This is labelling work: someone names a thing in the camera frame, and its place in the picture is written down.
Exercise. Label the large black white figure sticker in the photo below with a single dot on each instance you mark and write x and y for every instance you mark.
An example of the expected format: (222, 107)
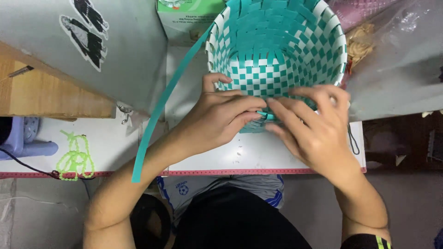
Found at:
(84, 41)

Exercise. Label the grey metal cabinet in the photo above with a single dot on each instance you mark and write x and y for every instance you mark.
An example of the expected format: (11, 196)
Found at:
(138, 52)

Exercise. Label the green and white carton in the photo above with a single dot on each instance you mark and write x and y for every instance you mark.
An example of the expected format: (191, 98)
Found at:
(187, 15)

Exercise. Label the metal hook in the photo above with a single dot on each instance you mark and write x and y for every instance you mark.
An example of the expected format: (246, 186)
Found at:
(125, 112)

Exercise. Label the person's right hand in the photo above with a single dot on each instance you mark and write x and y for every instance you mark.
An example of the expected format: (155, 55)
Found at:
(318, 138)

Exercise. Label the grey shorts with blue stripes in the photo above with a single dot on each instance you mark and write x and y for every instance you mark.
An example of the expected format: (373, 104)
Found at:
(207, 190)

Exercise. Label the metal nail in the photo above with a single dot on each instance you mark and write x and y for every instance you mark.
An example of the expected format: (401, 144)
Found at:
(20, 71)

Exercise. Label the pink woven item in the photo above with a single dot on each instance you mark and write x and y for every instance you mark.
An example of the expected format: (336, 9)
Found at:
(353, 12)

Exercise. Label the purple plastic stool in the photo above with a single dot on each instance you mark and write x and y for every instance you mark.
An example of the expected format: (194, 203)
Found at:
(20, 145)

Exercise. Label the tan dried snacks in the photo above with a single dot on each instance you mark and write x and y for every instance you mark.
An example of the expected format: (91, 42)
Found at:
(360, 41)

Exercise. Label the short teal plastic strip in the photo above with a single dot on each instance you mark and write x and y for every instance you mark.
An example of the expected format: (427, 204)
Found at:
(268, 116)

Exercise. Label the pink measuring tape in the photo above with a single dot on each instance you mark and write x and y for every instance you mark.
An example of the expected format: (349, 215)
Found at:
(242, 171)

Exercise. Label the clear plastic bag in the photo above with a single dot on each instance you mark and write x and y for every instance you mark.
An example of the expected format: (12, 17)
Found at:
(398, 62)

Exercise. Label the teal and white woven basket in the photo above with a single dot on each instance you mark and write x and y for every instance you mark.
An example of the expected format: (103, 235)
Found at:
(277, 52)

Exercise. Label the black shirt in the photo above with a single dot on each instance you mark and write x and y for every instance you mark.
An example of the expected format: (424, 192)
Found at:
(238, 224)

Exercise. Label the person's left hand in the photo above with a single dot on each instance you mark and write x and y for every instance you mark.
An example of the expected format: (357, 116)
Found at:
(207, 121)

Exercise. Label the long teal plastic strip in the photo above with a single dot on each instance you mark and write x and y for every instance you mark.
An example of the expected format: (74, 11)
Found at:
(155, 117)

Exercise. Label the small black white figure sticker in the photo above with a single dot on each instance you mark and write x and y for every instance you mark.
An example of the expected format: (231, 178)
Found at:
(91, 13)

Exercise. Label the wooden shelf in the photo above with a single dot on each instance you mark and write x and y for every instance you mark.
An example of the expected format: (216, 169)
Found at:
(45, 93)

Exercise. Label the dark wooden furniture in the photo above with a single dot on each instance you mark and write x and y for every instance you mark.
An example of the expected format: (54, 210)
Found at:
(401, 141)

